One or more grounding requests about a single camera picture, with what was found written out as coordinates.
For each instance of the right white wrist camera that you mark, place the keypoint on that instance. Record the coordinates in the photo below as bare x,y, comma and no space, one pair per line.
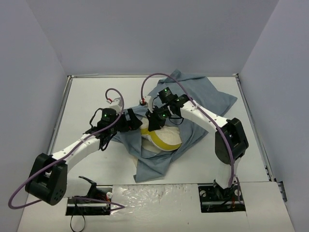
148,102

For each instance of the cream white pillow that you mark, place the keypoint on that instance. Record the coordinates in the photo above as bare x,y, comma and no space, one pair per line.
154,143

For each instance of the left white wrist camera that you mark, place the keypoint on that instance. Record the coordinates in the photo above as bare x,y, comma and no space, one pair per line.
116,104

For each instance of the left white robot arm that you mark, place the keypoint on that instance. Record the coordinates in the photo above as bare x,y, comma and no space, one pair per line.
50,172

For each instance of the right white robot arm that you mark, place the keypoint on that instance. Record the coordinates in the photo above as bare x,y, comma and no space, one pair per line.
230,141

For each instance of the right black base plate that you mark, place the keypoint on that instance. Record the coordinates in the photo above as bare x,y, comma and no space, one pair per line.
213,199

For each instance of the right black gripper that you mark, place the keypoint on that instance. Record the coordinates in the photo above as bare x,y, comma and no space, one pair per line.
154,117

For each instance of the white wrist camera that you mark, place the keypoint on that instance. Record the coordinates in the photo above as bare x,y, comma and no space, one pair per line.
148,102
116,104

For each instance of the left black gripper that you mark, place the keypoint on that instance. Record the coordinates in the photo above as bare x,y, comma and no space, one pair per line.
129,120

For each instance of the striped pillowcase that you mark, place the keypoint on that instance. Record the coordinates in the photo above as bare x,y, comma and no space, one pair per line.
153,165

